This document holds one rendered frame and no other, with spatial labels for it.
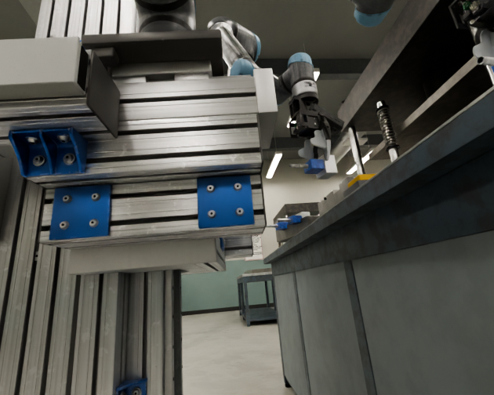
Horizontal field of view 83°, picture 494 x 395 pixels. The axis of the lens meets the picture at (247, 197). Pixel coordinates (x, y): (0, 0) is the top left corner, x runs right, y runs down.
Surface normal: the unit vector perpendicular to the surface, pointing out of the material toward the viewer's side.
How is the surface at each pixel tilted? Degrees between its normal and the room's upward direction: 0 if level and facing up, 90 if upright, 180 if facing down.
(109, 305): 90
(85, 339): 90
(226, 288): 90
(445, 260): 90
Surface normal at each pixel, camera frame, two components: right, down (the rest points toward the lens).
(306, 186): 0.09, -0.30
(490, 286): -0.99, 0.06
